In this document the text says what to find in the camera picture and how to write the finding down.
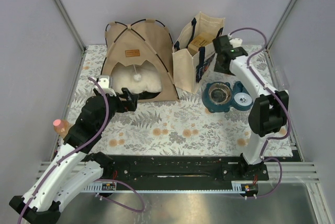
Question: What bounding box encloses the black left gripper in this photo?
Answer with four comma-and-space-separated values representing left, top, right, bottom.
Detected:
94, 86, 139, 131

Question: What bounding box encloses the cream fluffy pillow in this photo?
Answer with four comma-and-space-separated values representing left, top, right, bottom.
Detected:
111, 61, 162, 94

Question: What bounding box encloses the steel pet bowl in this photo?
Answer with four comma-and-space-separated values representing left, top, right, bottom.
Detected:
208, 82, 232, 105

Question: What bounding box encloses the teal double pet bowl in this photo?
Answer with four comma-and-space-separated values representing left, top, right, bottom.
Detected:
202, 81, 253, 113

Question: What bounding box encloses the beige fabric pet tent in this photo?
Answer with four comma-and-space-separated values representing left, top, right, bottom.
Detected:
98, 18, 180, 104

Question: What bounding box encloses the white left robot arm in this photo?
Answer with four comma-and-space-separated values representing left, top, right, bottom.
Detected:
9, 88, 138, 223

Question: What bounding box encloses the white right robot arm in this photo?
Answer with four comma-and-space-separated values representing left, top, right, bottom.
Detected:
213, 36, 289, 180

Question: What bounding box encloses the white pompom toy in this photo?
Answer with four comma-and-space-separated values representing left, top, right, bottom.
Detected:
133, 74, 142, 82

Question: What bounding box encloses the brown cardboard box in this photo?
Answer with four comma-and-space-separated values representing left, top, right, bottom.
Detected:
187, 32, 215, 55

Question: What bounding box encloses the cream canvas tote bag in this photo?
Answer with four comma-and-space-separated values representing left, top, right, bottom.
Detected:
172, 12, 225, 94

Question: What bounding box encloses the pink cap juice bottle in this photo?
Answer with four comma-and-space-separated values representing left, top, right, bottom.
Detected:
53, 119, 72, 139

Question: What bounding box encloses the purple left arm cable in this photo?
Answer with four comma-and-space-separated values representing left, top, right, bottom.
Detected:
18, 76, 146, 224

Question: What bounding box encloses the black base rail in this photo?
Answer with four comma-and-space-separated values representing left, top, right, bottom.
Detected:
83, 152, 270, 191

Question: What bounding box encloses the white slotted cable duct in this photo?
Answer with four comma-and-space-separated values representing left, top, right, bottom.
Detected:
82, 178, 244, 194

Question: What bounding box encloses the aluminium frame rail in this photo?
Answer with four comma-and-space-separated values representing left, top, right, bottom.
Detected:
35, 161, 321, 183

